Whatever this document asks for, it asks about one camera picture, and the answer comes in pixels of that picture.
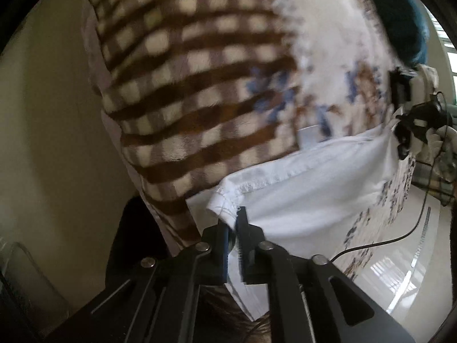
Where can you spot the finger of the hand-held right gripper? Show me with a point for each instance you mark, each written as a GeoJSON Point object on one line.
{"type": "Point", "coordinates": [399, 85]}
{"type": "Point", "coordinates": [403, 139]}

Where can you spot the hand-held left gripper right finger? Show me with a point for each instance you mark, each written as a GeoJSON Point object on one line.
{"type": "Point", "coordinates": [240, 246]}

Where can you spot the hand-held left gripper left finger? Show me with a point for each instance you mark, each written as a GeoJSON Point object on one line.
{"type": "Point", "coordinates": [224, 253]}

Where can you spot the white small garment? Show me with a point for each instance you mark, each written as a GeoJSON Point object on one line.
{"type": "Point", "coordinates": [314, 193]}

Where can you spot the person's right hand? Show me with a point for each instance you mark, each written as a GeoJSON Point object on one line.
{"type": "Point", "coordinates": [437, 150]}

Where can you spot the window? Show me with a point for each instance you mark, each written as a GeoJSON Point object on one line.
{"type": "Point", "coordinates": [446, 57]}

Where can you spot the dark blue pillow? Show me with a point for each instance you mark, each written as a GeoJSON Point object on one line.
{"type": "Point", "coordinates": [403, 18]}

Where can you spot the white floral bedsheet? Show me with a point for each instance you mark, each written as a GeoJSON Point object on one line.
{"type": "Point", "coordinates": [339, 25]}

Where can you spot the brown checkered blanket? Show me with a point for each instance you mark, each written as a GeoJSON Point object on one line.
{"type": "Point", "coordinates": [178, 78]}

